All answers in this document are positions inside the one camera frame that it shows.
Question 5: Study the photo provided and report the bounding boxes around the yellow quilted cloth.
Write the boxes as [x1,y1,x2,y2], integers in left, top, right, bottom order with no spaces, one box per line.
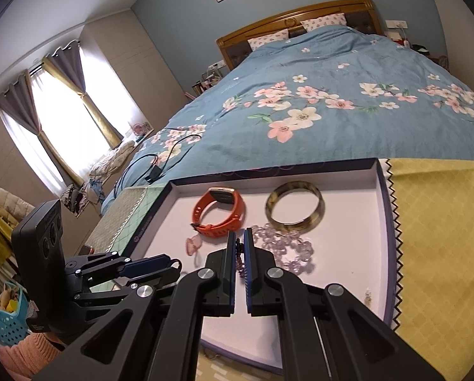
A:
[381,158,474,380]

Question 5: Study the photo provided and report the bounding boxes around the dark shallow tray box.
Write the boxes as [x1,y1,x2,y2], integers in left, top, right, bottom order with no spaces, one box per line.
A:
[117,157,400,373]

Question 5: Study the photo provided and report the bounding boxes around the purple yellow right curtain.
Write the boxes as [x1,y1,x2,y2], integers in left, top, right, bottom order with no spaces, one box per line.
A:
[42,40,123,150]

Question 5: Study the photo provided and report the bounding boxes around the black camera box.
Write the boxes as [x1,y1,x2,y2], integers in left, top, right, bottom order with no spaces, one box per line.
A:
[11,200,70,332]

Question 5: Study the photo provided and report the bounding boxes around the clear crystal bead bracelet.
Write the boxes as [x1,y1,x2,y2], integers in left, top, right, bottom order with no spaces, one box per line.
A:
[250,223,316,275]

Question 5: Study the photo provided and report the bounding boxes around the left patterned pillow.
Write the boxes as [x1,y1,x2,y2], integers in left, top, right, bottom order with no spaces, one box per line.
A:
[247,29,289,52]

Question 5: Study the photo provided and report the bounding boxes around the orange smart watch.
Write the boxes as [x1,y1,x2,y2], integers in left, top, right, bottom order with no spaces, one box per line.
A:
[190,187,245,239]

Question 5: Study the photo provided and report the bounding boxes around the purple yellow left curtain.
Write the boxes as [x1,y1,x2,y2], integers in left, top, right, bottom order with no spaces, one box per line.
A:
[0,71,83,188]

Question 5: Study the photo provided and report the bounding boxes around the right patterned pillow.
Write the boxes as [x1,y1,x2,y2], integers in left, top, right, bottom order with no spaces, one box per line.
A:
[301,13,347,32]

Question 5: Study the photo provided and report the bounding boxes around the purple yellow curtain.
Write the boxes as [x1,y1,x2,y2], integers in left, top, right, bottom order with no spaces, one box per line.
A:
[0,71,83,188]
[42,40,123,150]

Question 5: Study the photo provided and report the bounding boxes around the teal plastic basket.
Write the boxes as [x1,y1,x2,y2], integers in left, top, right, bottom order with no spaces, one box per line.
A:
[0,281,29,347]

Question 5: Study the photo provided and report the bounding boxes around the blue floral duvet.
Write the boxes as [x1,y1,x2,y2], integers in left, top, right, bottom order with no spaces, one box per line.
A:
[116,26,474,192]

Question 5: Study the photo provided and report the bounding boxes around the wooden headboard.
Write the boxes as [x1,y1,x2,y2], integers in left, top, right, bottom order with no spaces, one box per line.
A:
[216,0,384,70]

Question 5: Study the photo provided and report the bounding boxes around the tortoiseshell bangle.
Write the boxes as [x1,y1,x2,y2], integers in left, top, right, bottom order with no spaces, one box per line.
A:
[264,181,325,232]

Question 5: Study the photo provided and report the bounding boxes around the black charger cable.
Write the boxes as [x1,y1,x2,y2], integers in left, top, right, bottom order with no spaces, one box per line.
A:
[112,133,204,200]

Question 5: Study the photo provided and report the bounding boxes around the patterned pillow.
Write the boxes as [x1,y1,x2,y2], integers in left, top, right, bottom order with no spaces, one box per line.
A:
[301,13,347,32]
[247,29,289,52]

